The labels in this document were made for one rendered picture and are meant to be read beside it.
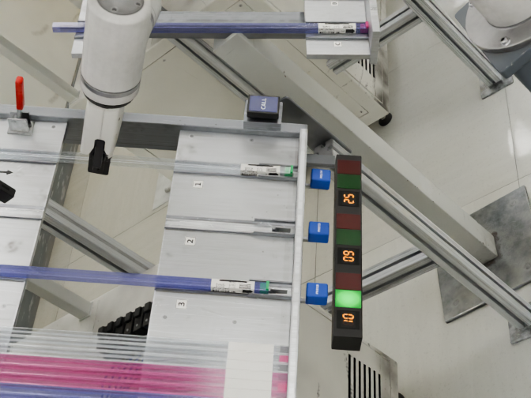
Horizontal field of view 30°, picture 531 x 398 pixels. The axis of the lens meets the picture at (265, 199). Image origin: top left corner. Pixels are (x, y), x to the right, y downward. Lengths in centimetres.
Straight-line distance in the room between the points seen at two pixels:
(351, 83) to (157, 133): 103
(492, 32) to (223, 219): 47
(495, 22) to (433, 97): 123
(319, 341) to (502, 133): 76
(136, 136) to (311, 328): 56
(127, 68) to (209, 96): 126
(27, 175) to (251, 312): 42
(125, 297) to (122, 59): 71
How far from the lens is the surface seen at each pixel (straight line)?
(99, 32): 131
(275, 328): 135
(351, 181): 154
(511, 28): 142
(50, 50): 439
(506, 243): 220
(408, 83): 276
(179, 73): 256
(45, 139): 159
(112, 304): 196
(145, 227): 336
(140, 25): 131
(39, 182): 153
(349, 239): 146
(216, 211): 147
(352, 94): 257
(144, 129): 160
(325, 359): 193
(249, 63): 176
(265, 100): 157
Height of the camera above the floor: 154
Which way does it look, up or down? 32 degrees down
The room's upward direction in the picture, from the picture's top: 53 degrees counter-clockwise
